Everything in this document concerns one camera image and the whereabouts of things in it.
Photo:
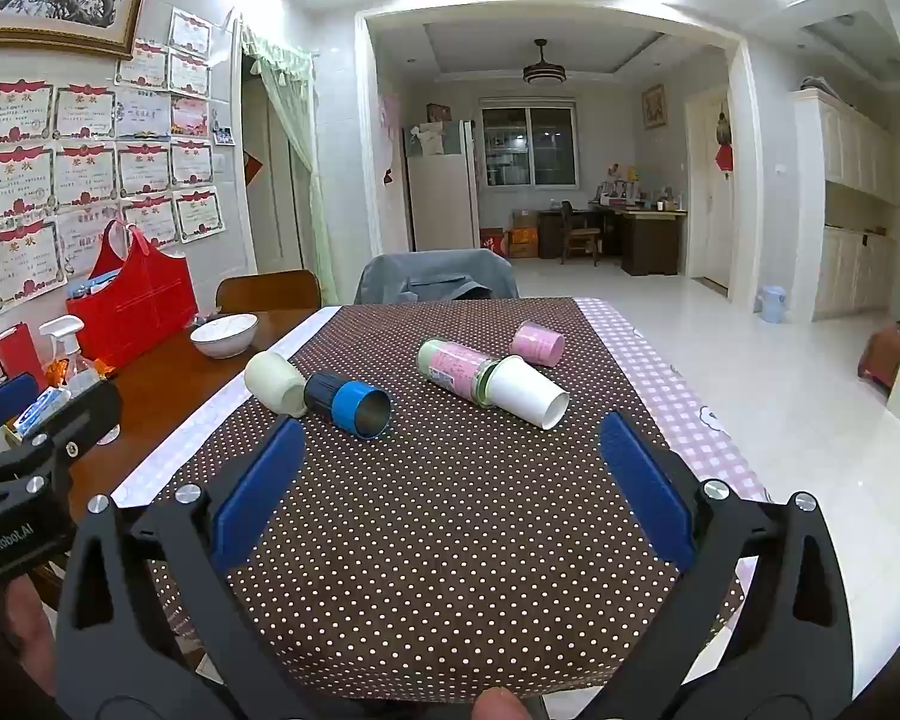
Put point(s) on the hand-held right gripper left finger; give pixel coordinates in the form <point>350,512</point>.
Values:
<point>259,487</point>

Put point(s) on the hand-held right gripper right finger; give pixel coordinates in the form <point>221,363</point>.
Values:
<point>645,491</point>

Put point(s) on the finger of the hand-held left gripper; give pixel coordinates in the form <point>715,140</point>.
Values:
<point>4,399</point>
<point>82,414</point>

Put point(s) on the cream plastic cup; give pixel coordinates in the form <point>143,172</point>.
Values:
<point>274,384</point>

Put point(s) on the blue and black metal cup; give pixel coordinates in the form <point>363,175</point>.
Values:
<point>349,405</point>

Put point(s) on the white paper cup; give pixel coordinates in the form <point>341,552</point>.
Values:
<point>525,394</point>

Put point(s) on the pink patterned cup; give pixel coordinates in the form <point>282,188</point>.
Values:
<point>538,343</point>

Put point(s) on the person's left hand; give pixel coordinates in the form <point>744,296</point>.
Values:
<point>24,619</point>

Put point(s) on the person's right hand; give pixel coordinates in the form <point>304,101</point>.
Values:
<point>499,706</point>

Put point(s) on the blue tissue packet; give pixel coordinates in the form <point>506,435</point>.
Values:
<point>41,409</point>

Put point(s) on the small red paper bag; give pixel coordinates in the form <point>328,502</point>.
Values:
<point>16,356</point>

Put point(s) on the clear spray bottle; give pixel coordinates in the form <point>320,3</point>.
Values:
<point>66,349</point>

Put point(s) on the red tote bag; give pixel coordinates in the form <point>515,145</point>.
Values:
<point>131,307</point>

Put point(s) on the white ceramic bowl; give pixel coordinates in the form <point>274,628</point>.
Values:
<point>223,335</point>

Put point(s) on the brown polka dot tablecloth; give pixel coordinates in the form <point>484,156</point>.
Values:
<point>435,540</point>

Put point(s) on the wooden dining chair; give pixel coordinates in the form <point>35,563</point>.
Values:
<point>268,290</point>

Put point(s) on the light blue bin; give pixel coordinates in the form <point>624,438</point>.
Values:
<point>772,305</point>

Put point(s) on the green and pink bottle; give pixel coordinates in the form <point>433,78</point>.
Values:
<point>454,371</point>

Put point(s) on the dark wooden desk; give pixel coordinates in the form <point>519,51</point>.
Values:
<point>649,240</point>

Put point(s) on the dark wooden desk chair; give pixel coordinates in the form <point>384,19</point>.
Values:
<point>579,234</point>

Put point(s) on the white door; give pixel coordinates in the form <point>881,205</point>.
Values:
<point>709,225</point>

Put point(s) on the brown furniture piece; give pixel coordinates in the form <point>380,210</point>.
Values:
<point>881,352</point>

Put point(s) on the grey jacket on chair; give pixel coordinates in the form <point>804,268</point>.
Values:
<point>435,277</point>

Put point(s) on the brown cardboard box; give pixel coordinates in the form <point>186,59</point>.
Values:
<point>523,236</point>

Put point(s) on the red cardboard box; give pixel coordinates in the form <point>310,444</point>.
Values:
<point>495,242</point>

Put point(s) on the white refrigerator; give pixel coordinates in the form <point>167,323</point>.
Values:
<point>441,195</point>

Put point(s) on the green lace curtain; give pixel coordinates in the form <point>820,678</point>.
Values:
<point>296,135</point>

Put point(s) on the red door ornament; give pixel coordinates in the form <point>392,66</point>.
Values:
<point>723,146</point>

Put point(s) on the barred window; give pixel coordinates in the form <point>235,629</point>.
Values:
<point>529,146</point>

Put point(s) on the round ceiling lamp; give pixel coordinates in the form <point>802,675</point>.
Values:
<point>544,73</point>

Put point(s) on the wall of award certificates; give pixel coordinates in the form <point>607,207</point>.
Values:
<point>82,165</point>

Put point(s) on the small framed wall picture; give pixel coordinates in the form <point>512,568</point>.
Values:
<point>652,106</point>

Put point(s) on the cream wall cabinet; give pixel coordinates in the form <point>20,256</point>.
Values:
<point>855,157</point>

